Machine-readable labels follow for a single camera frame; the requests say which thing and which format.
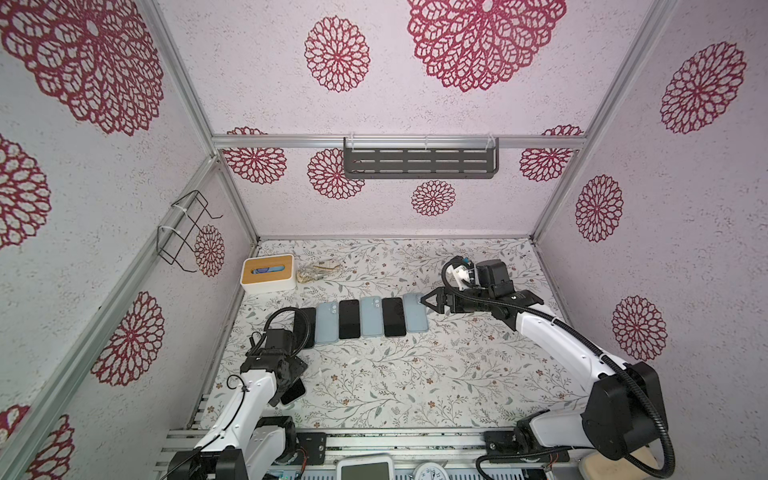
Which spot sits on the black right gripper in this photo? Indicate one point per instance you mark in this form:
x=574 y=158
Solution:
x=441 y=302

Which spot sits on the light blue phone case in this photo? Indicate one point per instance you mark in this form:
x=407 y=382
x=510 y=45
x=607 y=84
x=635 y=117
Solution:
x=371 y=317
x=416 y=319
x=327 y=323

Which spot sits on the black phone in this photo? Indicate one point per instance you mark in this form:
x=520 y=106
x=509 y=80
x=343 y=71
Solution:
x=349 y=319
x=393 y=317
x=296 y=391

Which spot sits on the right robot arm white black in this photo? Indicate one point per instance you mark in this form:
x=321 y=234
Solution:
x=624 y=410

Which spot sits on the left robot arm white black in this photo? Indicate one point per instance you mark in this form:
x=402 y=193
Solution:
x=244 y=443

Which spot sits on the round white dial timer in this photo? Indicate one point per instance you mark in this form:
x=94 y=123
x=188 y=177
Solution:
x=430 y=471

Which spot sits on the white box with wooden top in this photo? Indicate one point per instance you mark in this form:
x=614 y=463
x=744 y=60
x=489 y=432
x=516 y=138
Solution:
x=268 y=274

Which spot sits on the white digital display device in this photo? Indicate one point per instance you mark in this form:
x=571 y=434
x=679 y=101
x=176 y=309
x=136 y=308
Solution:
x=368 y=467

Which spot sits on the beige sponge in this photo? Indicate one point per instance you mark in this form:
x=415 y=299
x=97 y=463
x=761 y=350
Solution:
x=595 y=466

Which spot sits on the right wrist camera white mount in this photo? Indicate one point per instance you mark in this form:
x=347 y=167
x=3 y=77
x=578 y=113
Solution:
x=463 y=272

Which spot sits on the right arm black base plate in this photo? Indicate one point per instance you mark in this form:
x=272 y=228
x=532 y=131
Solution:
x=513 y=446

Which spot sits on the grey wall shelf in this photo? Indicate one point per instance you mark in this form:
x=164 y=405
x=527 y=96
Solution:
x=424 y=163

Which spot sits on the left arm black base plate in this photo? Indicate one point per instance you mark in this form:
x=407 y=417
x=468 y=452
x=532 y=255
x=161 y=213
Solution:
x=305 y=448

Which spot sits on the black wire wall basket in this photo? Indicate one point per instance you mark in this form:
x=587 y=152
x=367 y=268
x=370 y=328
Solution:
x=171 y=241

